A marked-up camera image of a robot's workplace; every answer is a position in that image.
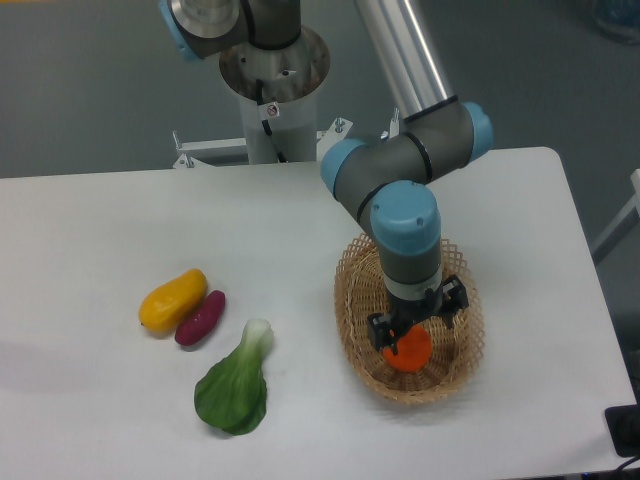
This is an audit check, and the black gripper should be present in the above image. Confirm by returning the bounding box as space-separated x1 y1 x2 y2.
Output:
367 275 468 355

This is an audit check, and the orange fruit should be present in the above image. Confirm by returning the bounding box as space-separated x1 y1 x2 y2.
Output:
382 325 433 373

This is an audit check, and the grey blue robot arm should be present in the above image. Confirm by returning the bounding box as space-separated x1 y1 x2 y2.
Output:
159 1 493 350

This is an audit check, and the woven wicker basket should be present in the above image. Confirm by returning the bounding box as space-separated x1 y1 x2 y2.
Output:
334 233 485 405

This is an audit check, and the green bok choy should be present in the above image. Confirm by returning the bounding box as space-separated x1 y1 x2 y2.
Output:
194 319 274 436

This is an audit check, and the purple sweet potato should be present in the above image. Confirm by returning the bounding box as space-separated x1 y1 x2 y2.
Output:
174 290 226 347

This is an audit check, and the black device at table edge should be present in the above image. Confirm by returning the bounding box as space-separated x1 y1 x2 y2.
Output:
604 404 639 458

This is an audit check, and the yellow mango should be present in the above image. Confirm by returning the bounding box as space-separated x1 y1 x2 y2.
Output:
138 268 208 335

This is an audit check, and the white frame at right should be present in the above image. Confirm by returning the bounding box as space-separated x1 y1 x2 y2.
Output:
590 169 639 265

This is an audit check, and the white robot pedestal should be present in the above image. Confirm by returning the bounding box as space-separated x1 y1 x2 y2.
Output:
172 27 353 168

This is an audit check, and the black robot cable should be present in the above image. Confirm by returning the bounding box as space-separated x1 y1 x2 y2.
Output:
254 78 289 164

